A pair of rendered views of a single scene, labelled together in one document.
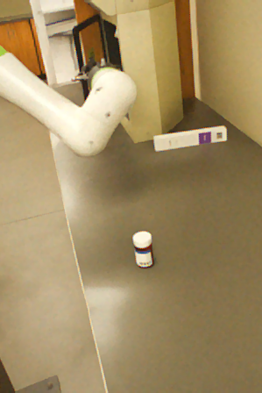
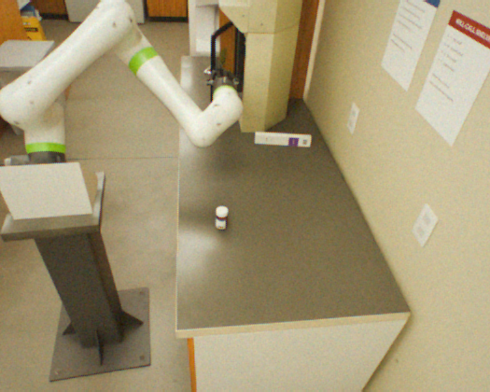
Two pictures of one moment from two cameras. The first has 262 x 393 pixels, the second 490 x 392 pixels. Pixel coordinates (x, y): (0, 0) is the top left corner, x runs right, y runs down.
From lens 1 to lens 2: 41 cm
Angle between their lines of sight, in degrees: 10
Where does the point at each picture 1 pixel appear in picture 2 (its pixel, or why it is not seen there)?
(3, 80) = (150, 77)
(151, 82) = (263, 90)
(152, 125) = (258, 121)
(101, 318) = (184, 256)
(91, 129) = (205, 131)
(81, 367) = (167, 285)
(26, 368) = (126, 277)
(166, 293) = (228, 249)
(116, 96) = (226, 114)
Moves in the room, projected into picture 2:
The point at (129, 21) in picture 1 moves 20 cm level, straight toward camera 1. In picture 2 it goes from (256, 39) to (251, 57)
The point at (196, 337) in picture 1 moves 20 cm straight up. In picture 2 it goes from (237, 281) to (241, 237)
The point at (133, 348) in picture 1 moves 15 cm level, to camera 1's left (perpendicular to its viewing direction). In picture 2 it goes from (198, 279) to (150, 274)
